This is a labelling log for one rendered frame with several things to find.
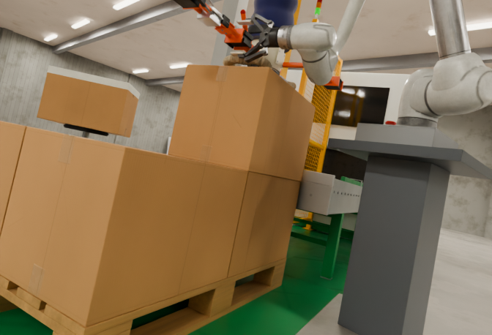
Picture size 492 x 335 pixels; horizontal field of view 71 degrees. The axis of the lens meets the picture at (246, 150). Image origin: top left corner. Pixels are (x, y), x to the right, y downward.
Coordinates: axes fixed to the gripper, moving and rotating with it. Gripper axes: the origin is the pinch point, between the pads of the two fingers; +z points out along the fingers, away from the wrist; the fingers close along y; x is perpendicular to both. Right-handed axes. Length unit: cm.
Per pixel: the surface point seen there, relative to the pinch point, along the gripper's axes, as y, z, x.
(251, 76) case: 17.7, -13.7, -5.0
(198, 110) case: 33.4, 7.7, -5.2
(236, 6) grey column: -88, 96, 127
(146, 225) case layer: 72, -21, -52
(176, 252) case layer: 80, -21, -37
